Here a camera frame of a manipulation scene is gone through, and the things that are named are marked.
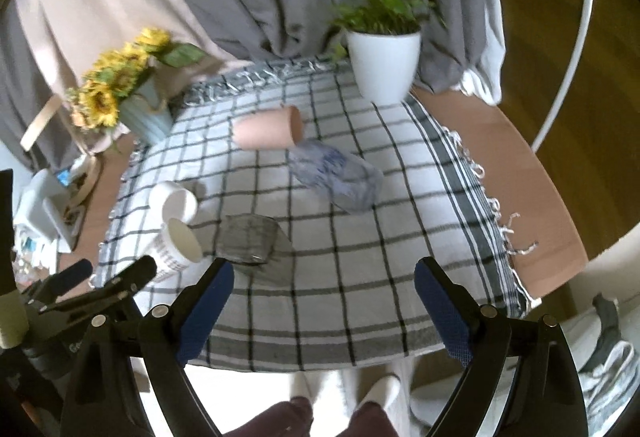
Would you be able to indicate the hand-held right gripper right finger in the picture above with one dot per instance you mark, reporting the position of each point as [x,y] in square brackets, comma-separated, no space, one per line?
[445,312]

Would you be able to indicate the checked tablecloth with fringe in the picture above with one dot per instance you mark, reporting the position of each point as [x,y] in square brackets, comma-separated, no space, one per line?
[350,277]

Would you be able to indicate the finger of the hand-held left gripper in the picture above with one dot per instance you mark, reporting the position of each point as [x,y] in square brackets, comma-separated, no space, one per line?
[131,276]
[74,274]

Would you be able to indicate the white box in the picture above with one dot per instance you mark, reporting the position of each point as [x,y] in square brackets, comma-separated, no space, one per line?
[42,207]

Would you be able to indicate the wooden chair back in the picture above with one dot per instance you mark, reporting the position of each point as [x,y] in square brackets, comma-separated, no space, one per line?
[40,122]

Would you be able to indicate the white sheer curtain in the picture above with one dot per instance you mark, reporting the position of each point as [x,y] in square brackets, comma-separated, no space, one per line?
[482,77]

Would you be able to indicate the grey and white cloth pile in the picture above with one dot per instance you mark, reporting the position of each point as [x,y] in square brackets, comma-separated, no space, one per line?
[607,367]

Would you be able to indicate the white cup with striped print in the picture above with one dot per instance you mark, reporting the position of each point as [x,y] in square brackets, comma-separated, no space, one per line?
[176,251]

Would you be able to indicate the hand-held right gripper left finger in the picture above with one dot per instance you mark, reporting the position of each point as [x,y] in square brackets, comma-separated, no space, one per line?
[210,312]

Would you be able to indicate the person's right leg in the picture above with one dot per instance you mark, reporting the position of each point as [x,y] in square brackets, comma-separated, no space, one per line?
[372,422]

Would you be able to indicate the white slipper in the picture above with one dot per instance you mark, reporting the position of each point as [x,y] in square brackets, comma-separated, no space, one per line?
[381,389]
[301,387]

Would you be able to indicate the light blue ribbed vase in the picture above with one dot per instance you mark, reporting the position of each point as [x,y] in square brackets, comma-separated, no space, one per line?
[145,114]

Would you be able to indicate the person's leg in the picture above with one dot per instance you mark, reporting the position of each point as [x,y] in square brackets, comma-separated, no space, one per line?
[372,422]
[272,419]

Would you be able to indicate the pink cup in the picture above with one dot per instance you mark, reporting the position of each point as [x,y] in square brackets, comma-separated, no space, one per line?
[265,131]

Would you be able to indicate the clear plastic cup blue print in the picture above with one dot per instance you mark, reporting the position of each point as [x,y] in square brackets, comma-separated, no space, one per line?
[336,178]

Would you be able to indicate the dark smoky glass cup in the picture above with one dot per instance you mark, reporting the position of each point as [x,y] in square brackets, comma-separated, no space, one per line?
[247,239]

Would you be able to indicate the sunflower bouquet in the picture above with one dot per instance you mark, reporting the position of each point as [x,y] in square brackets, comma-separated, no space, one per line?
[112,77]

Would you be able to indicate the green plant in white pot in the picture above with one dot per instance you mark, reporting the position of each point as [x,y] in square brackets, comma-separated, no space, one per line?
[382,62]

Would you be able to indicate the plain white cup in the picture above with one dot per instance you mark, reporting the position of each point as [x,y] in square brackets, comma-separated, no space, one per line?
[172,203]

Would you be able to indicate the person's left leg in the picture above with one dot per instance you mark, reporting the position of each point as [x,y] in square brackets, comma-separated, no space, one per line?
[272,419]

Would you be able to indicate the white hoop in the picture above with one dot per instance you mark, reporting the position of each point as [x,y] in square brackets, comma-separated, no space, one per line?
[575,42]

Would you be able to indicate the beige curtain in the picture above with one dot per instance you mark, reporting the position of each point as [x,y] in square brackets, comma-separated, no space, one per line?
[110,7]

